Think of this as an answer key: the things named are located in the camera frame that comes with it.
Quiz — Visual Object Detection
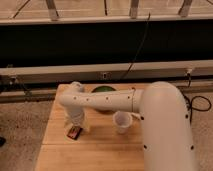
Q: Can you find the black hanging cable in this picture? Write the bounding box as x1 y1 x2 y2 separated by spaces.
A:
119 12 152 82

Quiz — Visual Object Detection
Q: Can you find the black floor cable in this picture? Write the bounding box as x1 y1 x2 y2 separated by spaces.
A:
182 72 213 113

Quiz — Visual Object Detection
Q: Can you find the black and orange eraser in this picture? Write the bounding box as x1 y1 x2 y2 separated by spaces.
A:
67 126 82 140

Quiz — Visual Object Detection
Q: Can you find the green bowl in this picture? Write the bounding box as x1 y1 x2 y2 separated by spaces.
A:
90 85 117 113

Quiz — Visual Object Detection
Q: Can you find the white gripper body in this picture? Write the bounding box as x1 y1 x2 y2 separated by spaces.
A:
64 109 90 132

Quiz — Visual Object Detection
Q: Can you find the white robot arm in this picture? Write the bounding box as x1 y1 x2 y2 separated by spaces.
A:
59 81 198 171

